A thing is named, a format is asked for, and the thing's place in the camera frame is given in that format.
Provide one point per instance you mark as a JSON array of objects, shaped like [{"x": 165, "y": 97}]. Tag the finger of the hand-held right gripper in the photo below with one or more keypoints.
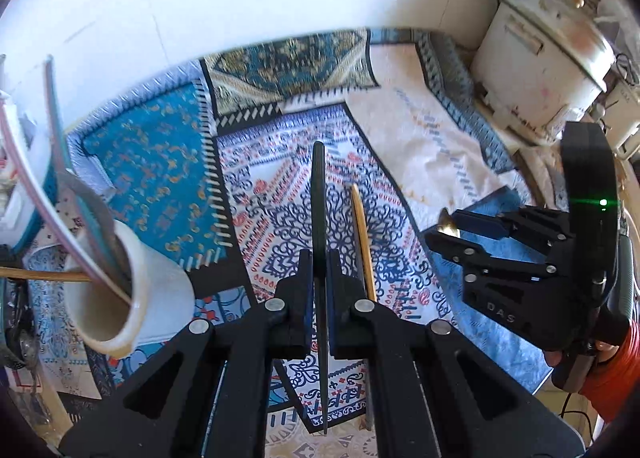
[
  {"x": 450, "y": 245},
  {"x": 480, "y": 225}
]

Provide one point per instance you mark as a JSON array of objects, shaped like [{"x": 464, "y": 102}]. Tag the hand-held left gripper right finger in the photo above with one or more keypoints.
[{"x": 334, "y": 298}]

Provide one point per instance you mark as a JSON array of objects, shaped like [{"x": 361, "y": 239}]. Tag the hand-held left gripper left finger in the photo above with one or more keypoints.
[{"x": 307, "y": 298}]

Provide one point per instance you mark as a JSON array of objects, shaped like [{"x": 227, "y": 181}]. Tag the gold spoon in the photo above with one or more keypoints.
[{"x": 446, "y": 227}]

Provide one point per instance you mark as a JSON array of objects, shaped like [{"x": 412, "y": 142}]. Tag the yellow chopstick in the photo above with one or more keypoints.
[
  {"x": 45, "y": 274},
  {"x": 361, "y": 238}
]

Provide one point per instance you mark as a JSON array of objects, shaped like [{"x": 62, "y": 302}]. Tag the dark green chopstick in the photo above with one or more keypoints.
[{"x": 318, "y": 198}]

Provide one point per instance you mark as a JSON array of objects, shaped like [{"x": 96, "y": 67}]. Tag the white cup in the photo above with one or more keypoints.
[{"x": 155, "y": 298}]

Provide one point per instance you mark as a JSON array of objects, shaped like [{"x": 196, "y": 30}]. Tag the grey chopstick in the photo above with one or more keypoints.
[{"x": 97, "y": 218}]

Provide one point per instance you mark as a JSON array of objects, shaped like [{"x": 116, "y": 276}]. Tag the mauve chopstick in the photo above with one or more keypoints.
[{"x": 59, "y": 238}]

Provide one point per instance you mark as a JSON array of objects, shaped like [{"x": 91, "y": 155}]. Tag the teal chopstick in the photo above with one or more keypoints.
[{"x": 56, "y": 137}]

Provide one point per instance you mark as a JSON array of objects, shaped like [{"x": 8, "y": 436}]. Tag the person's right hand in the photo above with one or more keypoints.
[{"x": 552, "y": 359}]

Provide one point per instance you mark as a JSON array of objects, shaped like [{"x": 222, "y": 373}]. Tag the white plastic appliance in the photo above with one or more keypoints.
[{"x": 622, "y": 102}]

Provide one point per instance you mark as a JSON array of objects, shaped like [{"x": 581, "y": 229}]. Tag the white rice cooker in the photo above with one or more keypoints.
[{"x": 535, "y": 62}]

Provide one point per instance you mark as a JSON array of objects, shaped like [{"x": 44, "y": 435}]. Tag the patterned patchwork tablecloth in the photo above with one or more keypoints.
[{"x": 150, "y": 162}]

